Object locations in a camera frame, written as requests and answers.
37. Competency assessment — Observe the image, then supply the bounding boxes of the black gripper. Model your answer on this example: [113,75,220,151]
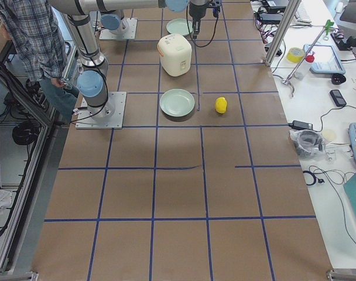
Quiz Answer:
[189,0,208,39]

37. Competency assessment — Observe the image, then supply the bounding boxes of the cream white rice cooker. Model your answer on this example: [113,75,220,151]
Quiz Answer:
[158,33,192,77]

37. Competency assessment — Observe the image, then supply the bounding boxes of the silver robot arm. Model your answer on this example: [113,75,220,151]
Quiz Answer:
[49,1,215,74]

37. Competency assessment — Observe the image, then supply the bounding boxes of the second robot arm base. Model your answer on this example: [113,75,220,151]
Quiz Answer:
[101,10,129,35]

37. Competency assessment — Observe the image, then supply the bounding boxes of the far mint green plate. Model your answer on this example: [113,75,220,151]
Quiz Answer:
[166,19,193,36]

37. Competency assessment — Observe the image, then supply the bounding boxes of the mint green plate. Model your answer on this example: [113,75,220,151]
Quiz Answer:
[159,88,195,117]
[166,19,193,36]

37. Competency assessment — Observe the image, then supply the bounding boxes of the near mint green plate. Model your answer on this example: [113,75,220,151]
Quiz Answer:
[159,88,195,117]

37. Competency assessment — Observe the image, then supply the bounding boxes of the yellow toy fruit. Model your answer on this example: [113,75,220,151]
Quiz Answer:
[214,97,228,114]

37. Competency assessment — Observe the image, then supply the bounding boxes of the yellow tape roll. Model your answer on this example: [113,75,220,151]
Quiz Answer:
[286,47,305,63]

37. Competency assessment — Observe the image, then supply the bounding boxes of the white keyboard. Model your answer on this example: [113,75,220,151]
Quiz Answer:
[293,1,312,26]

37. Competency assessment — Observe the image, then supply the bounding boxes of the metal clamp stand rod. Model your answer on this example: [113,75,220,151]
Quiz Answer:
[281,19,334,97]

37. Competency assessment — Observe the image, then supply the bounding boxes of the blue teach pendant tablet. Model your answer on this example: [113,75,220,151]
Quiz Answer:
[302,44,345,75]

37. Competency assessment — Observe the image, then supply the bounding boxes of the black power adapter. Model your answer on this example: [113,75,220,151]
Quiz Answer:
[288,120,313,131]

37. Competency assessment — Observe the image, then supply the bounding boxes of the person in plaid shirt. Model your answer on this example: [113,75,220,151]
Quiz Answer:
[0,1,77,122]

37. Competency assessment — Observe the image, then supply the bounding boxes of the black smartphone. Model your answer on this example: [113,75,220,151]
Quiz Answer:
[330,90,347,107]

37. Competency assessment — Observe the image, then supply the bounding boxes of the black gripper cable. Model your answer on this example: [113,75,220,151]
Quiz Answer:
[188,0,223,48]

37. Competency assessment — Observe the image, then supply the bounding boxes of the aluminium frame post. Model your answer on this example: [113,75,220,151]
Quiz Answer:
[265,0,301,66]

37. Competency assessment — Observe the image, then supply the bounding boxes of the bagged black cable coil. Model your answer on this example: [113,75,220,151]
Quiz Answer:
[289,129,326,160]

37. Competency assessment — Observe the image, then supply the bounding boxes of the black coiled cable floor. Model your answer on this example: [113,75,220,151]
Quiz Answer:
[12,121,39,145]

